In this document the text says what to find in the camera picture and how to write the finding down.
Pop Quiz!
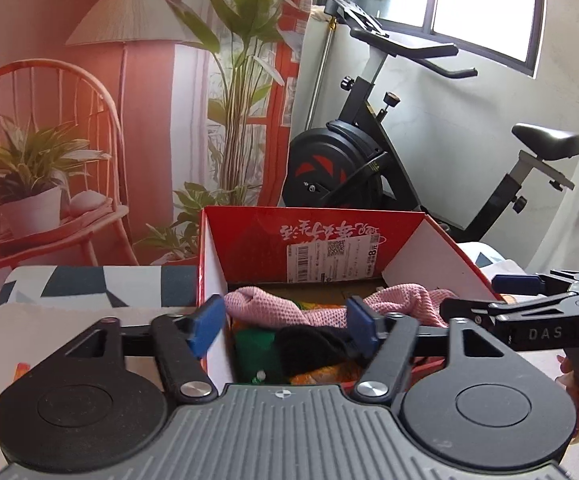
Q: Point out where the white printed mat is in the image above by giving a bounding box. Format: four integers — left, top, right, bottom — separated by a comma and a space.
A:
0, 305, 206, 480

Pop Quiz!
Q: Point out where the black exercise bike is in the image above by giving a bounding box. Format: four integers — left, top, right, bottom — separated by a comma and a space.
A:
282, 0, 579, 247

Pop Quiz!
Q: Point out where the red cardboard box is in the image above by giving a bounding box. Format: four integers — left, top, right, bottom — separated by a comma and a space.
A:
197, 205, 508, 396

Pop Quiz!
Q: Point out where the wall poster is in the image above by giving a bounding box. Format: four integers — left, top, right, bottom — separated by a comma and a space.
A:
0, 0, 316, 269

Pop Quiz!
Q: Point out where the metal pole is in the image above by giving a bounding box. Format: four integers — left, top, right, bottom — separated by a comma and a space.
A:
305, 0, 346, 132

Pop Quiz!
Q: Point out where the geometric printed blanket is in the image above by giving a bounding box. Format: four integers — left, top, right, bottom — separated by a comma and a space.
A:
0, 241, 526, 314

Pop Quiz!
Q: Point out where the green cloth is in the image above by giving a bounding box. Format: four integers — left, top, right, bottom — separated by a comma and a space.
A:
234, 330, 286, 387

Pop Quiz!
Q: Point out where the black cloth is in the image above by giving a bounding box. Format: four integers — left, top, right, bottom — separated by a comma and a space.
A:
274, 325, 371, 367

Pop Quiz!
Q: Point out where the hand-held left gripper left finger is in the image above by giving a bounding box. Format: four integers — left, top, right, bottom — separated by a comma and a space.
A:
34, 294, 226, 405

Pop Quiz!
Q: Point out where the orange floral oven mitt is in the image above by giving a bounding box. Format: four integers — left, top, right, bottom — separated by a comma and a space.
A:
289, 360, 370, 387

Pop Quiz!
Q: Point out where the pink mesh cloth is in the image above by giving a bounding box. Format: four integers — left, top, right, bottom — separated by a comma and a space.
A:
224, 284, 458, 334

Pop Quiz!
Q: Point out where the window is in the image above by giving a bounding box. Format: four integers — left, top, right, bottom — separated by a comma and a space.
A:
314, 0, 546, 79

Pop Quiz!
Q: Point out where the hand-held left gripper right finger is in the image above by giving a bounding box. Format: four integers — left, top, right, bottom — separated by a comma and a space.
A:
345, 296, 520, 405

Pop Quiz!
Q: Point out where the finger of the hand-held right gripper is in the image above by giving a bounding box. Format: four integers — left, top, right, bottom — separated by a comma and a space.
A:
439, 295, 578, 333
491, 269, 579, 298

